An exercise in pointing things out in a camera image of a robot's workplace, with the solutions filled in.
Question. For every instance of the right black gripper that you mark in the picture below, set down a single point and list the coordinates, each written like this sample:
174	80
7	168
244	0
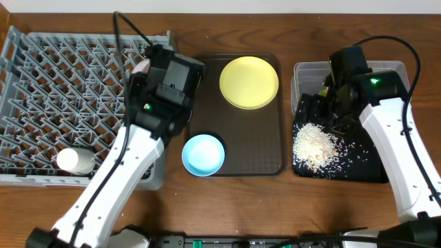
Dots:
348	127

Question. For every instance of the yellow round plate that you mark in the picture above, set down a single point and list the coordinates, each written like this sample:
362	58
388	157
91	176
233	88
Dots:
249	82

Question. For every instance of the light blue bowl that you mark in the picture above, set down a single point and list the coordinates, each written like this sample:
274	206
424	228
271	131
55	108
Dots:
203	155

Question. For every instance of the white bowl with food scraps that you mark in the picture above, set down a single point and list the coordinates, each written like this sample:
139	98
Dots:
142	66

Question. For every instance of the white cup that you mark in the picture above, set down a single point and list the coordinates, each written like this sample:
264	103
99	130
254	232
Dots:
76	160

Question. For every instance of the green snack wrapper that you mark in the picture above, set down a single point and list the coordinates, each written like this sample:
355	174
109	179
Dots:
324	91

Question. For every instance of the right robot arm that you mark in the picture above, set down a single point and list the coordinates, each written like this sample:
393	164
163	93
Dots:
379	102

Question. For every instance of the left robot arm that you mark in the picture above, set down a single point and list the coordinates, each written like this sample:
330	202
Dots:
159	100

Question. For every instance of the clear plastic waste bin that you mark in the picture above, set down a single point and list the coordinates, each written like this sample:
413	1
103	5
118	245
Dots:
309	76

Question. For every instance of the black waste tray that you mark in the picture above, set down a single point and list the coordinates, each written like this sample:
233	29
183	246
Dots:
364	164

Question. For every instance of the grey plastic dishwasher rack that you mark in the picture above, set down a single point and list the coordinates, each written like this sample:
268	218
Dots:
62	90

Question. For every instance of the spilled rice food scraps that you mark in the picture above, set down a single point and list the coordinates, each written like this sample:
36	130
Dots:
317	151

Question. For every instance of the dark brown serving tray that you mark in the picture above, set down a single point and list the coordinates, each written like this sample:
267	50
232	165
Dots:
253	139

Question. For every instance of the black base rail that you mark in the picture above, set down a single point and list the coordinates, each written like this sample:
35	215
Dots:
133	237

